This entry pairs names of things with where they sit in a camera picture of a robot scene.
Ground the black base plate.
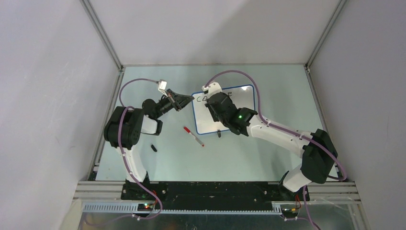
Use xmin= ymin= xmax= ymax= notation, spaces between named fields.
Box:
xmin=121 ymin=181 xmax=310 ymax=211

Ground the aluminium frame rail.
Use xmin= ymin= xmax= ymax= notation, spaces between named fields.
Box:
xmin=74 ymin=181 xmax=361 ymax=215

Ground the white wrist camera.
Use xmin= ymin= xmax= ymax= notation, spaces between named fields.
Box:
xmin=202 ymin=82 xmax=222 ymax=98
xmin=158 ymin=79 xmax=168 ymax=96

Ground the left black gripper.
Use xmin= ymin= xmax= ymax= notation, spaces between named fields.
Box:
xmin=155 ymin=89 xmax=193 ymax=119

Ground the blue framed whiteboard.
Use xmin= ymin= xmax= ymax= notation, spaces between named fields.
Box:
xmin=192 ymin=84 xmax=256 ymax=135

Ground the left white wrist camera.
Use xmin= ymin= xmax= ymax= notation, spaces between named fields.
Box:
xmin=158 ymin=79 xmax=168 ymax=96

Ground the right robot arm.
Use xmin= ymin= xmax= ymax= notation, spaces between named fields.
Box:
xmin=205 ymin=92 xmax=336 ymax=200

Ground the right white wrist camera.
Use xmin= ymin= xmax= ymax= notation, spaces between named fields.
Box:
xmin=202 ymin=82 xmax=222 ymax=98

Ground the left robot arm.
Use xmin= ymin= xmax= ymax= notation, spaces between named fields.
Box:
xmin=103 ymin=89 xmax=194 ymax=200

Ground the red whiteboard marker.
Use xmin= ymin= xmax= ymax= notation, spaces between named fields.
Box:
xmin=183 ymin=126 xmax=205 ymax=147

